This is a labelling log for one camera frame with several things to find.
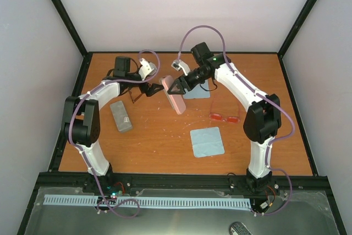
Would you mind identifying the brown sunglasses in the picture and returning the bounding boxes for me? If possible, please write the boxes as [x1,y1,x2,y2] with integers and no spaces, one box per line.
[128,86,144,103]

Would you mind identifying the blue cleaning cloth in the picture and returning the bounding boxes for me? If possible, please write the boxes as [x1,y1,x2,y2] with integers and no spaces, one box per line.
[183,80,210,100]
[190,127,225,158]

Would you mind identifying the black frame post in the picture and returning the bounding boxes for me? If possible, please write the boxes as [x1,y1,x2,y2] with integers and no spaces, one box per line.
[51,0,88,57]
[277,0,317,59]

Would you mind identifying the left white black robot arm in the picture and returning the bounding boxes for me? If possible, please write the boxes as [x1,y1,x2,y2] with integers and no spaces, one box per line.
[61,56,163,193]

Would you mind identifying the grey glasses case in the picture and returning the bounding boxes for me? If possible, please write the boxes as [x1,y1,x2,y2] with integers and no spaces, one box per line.
[110,101,133,133]

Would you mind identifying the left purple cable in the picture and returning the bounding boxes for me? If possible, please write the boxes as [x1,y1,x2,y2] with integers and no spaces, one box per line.
[67,49,161,218]

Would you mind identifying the right black frame post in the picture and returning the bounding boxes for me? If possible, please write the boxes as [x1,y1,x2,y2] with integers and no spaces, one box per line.
[277,0,317,59]

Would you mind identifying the pink glasses case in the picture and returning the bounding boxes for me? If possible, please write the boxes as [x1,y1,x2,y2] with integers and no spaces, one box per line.
[159,75,186,115]

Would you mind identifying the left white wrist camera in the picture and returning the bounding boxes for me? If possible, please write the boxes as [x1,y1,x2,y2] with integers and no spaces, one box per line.
[138,58,157,80]

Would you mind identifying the left black frame post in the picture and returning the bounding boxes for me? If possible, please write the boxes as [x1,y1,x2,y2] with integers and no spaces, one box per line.
[51,0,88,57]

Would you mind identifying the red sunglasses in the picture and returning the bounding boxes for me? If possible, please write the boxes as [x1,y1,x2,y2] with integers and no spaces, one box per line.
[209,95,241,124]

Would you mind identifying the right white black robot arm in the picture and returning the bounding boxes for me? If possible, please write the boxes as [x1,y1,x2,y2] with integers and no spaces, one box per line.
[167,42,282,193]

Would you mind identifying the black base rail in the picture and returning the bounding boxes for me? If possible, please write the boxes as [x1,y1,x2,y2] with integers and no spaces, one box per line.
[35,171,331,194]

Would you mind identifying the blue slotted cable duct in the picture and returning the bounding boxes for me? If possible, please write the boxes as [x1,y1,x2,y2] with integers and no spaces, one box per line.
[42,194,251,211]

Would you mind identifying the black oval remote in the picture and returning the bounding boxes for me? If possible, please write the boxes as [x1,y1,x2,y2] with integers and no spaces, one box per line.
[229,221,252,235]

